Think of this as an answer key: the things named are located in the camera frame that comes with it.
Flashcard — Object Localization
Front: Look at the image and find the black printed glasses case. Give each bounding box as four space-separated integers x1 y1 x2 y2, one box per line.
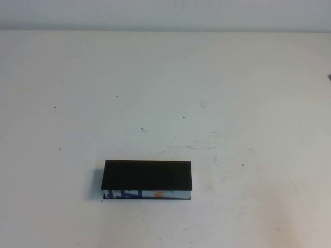
100 159 194 201

